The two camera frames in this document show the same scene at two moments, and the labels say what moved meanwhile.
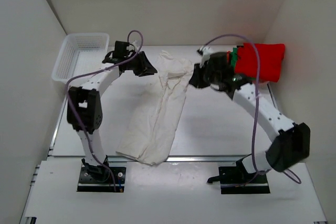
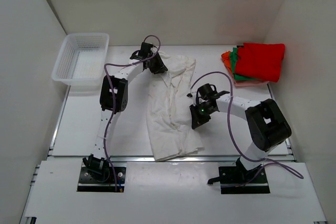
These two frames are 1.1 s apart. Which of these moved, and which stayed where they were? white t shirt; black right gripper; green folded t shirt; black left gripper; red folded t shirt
Moved: black left gripper; black right gripper; white t shirt
Stayed: green folded t shirt; red folded t shirt
